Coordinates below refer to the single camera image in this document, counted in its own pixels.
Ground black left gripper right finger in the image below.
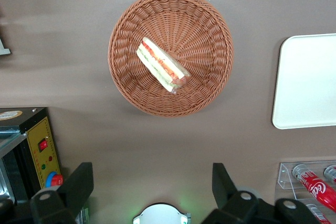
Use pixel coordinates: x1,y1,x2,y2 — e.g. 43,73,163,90
203,162,264,224

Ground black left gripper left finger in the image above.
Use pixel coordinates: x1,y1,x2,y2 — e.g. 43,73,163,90
29,162,95,224

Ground triangle sandwich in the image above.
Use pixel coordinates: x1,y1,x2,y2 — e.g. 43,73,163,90
135,37,192,95

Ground cream rectangular tray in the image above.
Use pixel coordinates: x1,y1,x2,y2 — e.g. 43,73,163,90
271,33,336,130

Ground round brown wicker basket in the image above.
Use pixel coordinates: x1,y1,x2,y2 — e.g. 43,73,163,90
107,0,234,119

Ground black oven with yellow panel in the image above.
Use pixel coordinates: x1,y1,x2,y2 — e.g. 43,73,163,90
0,107,64,209

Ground clear acrylic bottle rack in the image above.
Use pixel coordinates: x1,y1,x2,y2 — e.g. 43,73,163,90
274,160,336,224

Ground red cola bottle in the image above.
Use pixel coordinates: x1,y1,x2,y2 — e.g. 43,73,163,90
323,165,336,184
306,204,333,224
292,163,336,213

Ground grey metal snack rack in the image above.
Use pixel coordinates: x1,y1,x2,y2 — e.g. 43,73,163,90
0,37,12,56

